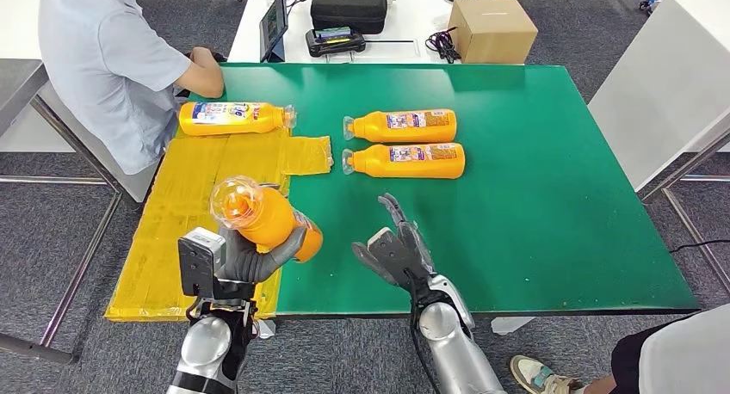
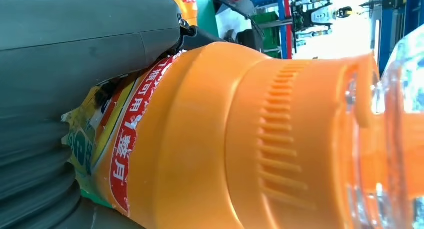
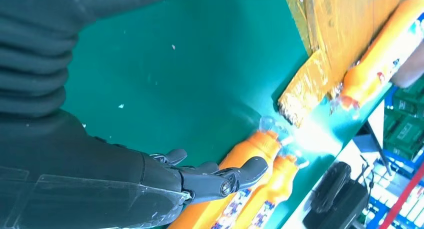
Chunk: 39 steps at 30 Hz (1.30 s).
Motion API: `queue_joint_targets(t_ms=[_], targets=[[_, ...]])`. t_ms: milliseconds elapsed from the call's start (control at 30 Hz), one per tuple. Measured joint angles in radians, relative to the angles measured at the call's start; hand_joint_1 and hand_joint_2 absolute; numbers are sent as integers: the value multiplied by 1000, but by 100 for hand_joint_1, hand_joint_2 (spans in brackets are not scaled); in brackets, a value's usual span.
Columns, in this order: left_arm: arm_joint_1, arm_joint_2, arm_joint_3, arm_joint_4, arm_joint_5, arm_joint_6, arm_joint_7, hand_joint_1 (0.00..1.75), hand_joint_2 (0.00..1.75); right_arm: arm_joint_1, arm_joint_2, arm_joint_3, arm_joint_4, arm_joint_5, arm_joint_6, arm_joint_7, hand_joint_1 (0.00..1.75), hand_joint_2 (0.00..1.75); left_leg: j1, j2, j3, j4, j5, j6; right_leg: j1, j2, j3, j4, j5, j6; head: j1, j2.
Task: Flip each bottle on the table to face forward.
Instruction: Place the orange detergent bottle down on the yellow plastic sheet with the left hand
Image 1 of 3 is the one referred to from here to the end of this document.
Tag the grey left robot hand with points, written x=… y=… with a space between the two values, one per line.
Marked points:
x=245 y=266

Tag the person's right hand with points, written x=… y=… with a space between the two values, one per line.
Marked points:
x=202 y=55

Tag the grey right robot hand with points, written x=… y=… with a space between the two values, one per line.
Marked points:
x=419 y=249

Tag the orange detergent bottle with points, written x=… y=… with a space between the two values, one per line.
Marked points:
x=373 y=128
x=268 y=215
x=228 y=127
x=373 y=162

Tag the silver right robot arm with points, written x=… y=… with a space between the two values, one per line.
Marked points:
x=456 y=346

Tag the person's right forearm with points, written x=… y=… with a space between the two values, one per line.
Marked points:
x=212 y=78

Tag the white table foot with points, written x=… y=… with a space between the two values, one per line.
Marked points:
x=263 y=329
x=510 y=325

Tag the black tablet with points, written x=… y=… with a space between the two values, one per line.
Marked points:
x=274 y=24

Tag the person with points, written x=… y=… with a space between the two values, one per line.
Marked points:
x=102 y=66

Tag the black handheld controller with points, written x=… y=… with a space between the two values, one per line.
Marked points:
x=335 y=42

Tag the white bench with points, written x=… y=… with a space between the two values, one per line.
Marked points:
x=135 y=183

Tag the black zip case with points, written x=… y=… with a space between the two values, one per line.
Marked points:
x=349 y=6

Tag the person's shoe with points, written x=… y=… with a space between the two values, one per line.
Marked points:
x=536 y=374

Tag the steel table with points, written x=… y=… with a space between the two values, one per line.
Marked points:
x=17 y=89

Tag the brown cardboard box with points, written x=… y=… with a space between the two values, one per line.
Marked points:
x=493 y=31

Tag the white table with metal legs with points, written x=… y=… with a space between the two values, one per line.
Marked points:
x=658 y=95

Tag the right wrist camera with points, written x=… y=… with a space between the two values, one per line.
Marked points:
x=393 y=254

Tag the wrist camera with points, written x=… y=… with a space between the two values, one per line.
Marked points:
x=199 y=260
x=393 y=254

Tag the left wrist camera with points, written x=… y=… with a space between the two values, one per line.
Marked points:
x=199 y=260

